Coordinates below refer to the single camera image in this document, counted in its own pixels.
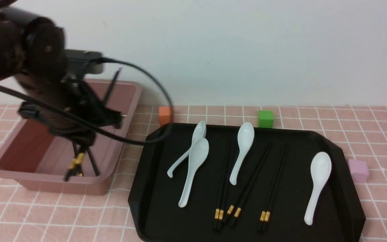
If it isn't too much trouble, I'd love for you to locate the pink cube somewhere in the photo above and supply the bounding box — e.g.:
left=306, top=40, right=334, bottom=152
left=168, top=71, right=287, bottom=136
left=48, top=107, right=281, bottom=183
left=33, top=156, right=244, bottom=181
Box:
left=348, top=159, right=370, bottom=183

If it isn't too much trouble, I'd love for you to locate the orange cube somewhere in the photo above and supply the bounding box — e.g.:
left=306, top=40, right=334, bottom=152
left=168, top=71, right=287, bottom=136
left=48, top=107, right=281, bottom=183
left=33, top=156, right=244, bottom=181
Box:
left=158, top=106, right=174, bottom=126

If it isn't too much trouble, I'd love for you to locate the black chopstick in bin right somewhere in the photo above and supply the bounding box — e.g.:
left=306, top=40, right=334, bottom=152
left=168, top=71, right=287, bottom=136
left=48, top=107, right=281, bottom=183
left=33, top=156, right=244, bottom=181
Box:
left=87, top=148, right=101, bottom=177

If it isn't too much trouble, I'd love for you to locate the black cable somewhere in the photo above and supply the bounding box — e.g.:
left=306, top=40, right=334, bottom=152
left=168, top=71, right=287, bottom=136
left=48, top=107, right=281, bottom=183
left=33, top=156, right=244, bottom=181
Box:
left=0, top=58, right=174, bottom=146

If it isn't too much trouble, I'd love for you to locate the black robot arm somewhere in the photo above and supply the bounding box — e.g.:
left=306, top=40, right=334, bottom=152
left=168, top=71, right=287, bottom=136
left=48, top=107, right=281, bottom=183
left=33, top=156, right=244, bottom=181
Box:
left=0, top=7, right=122, bottom=129

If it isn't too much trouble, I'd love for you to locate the white spoon right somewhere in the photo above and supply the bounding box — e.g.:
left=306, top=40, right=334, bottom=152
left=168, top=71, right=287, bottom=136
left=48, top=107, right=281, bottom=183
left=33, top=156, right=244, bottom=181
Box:
left=304, top=152, right=332, bottom=226

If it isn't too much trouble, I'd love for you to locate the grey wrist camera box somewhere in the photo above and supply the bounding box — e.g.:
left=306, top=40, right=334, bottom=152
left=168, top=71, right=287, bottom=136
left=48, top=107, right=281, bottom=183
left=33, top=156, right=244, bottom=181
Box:
left=65, top=49, right=104, bottom=78

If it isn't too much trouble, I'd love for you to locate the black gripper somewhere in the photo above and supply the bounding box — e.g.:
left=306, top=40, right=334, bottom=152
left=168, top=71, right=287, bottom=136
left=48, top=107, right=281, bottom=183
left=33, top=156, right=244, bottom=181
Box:
left=15, top=72, right=122, bottom=158

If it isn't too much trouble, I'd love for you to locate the pink checkered tablecloth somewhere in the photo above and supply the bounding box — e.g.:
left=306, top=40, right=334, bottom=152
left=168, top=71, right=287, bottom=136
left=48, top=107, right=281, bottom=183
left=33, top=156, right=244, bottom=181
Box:
left=0, top=105, right=387, bottom=242

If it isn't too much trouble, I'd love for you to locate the white spoon far left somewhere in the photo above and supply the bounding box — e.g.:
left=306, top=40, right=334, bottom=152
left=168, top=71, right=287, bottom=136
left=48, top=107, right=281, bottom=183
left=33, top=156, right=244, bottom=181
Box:
left=167, top=120, right=206, bottom=178

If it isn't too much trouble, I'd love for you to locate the black serving tray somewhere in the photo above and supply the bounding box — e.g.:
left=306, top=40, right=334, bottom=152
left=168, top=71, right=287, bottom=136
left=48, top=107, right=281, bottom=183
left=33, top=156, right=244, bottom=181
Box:
left=128, top=123, right=366, bottom=242

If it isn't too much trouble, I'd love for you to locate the white spoon front left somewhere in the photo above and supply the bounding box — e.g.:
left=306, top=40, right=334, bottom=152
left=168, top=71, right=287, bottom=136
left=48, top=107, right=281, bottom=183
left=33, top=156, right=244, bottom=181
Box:
left=178, top=138, right=209, bottom=208

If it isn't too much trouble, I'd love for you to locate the pink plastic bin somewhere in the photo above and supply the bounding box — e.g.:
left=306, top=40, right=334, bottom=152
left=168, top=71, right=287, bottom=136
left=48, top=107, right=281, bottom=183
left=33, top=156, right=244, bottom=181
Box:
left=0, top=79, right=142, bottom=196

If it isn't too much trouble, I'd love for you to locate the green cube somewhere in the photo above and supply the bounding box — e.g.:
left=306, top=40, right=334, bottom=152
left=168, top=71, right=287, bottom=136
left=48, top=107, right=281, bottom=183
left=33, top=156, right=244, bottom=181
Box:
left=257, top=110, right=274, bottom=128

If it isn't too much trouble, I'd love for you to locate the white spoon middle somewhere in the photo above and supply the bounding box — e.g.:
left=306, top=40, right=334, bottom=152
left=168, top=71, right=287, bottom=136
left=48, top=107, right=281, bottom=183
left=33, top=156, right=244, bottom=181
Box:
left=229, top=122, right=255, bottom=186

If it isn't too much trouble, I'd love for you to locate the white spoon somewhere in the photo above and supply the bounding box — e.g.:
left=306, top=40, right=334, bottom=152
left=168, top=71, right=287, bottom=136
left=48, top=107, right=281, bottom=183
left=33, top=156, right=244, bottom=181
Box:
left=178, top=138, right=209, bottom=208
left=167, top=120, right=206, bottom=178
left=229, top=122, right=255, bottom=186
left=304, top=152, right=332, bottom=226

